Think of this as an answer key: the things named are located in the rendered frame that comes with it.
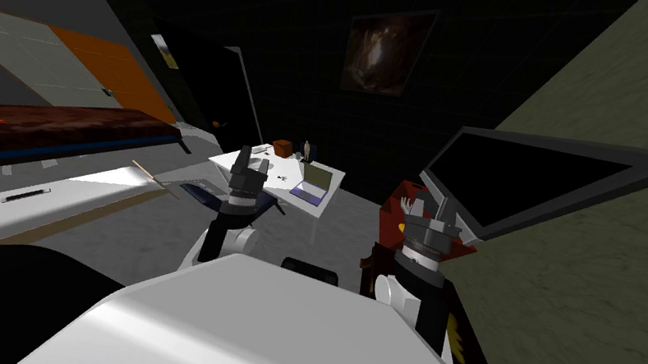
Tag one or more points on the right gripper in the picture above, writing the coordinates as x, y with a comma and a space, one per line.
430, 232

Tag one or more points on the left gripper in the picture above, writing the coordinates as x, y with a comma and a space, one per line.
245, 183

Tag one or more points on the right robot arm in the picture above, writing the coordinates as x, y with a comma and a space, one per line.
421, 292

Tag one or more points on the red television cabinet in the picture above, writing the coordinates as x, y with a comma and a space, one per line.
393, 211

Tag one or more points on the white table with laptop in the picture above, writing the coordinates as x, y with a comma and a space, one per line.
298, 174

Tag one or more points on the dark blue chair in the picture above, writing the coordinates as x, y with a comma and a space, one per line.
202, 194

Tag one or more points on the dark door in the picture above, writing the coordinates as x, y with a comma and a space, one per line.
207, 88

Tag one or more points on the black flat television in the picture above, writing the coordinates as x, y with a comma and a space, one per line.
518, 176

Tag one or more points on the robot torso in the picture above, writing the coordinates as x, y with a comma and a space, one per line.
268, 346

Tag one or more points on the small wall picture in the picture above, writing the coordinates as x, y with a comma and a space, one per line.
165, 51

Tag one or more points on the dark framed wall picture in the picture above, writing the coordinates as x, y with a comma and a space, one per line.
387, 51

